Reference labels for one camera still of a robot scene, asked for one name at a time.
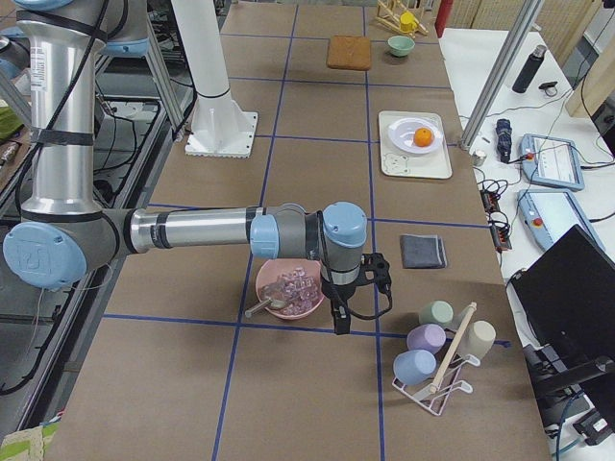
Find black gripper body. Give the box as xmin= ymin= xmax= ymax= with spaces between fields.
xmin=321 ymin=278 xmax=357 ymax=312

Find white round plate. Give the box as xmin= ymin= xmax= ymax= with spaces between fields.
xmin=387 ymin=117 xmax=444 ymax=155

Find orange mandarin fruit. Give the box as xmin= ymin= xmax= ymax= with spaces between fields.
xmin=413 ymin=127 xmax=434 ymax=148

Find cream bear-print tray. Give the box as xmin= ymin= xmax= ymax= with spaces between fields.
xmin=378 ymin=110 xmax=453 ymax=180

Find clear ice cubes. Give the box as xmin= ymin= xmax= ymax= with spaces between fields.
xmin=258 ymin=268 xmax=322 ymax=317

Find pink bowl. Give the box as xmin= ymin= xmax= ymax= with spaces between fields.
xmin=255 ymin=259 xmax=324 ymax=320

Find metal scoop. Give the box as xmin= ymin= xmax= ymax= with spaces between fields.
xmin=244 ymin=298 xmax=286 ymax=318

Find folded grey cloth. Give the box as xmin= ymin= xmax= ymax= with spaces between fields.
xmin=400 ymin=234 xmax=448 ymax=269

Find light blue cup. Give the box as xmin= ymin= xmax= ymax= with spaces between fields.
xmin=393 ymin=350 xmax=437 ymax=385

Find lilac cup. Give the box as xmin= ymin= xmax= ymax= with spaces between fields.
xmin=406 ymin=324 xmax=447 ymax=354

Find pale green cup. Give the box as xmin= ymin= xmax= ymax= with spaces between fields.
xmin=419 ymin=300 xmax=455 ymax=328

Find white cup holder rack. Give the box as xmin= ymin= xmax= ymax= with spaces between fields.
xmin=392 ymin=303 xmax=480 ymax=416

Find beige cup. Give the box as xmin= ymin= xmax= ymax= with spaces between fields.
xmin=466 ymin=320 xmax=496 ymax=360

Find small metal cylinder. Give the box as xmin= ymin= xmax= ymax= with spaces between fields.
xmin=471 ymin=150 xmax=486 ymax=167

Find near teach pendant tablet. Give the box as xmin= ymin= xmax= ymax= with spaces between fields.
xmin=517 ymin=188 xmax=604 ymax=251

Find teach pendant tablet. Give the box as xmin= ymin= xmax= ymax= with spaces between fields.
xmin=517 ymin=188 xmax=604 ymax=251
xmin=520 ymin=133 xmax=585 ymax=191

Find black laptop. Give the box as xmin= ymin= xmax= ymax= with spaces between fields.
xmin=512 ymin=225 xmax=614 ymax=365

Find folded dark blue umbrella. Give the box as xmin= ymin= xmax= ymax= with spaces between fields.
xmin=496 ymin=118 xmax=512 ymax=163

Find far teach pendant tablet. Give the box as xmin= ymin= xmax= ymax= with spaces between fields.
xmin=520 ymin=133 xmax=585 ymax=191

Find mint green bowl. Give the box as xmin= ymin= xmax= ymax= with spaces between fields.
xmin=387 ymin=36 xmax=415 ymax=58

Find yellow cup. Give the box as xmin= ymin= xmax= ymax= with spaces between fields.
xmin=399 ymin=12 xmax=420 ymax=35

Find wooden mug rack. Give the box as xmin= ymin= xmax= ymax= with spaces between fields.
xmin=375 ymin=0 xmax=429 ymax=38

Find black water bottle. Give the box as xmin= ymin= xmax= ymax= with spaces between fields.
xmin=511 ymin=45 xmax=548 ymax=94

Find red cylinder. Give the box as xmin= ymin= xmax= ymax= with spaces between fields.
xmin=434 ymin=0 xmax=454 ymax=38

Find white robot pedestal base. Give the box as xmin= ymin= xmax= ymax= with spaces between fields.
xmin=172 ymin=0 xmax=258 ymax=158

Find aluminium frame post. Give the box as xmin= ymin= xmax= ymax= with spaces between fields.
xmin=459 ymin=0 xmax=544 ymax=152

